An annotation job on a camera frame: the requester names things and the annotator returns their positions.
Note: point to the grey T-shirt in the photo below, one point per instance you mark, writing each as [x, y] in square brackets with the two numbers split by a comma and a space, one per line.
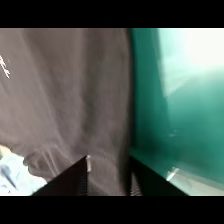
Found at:
[66, 93]

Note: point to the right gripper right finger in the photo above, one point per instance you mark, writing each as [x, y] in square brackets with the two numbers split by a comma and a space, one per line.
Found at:
[150, 183]

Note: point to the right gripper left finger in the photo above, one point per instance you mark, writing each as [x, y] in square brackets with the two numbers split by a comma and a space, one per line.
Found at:
[71, 181]

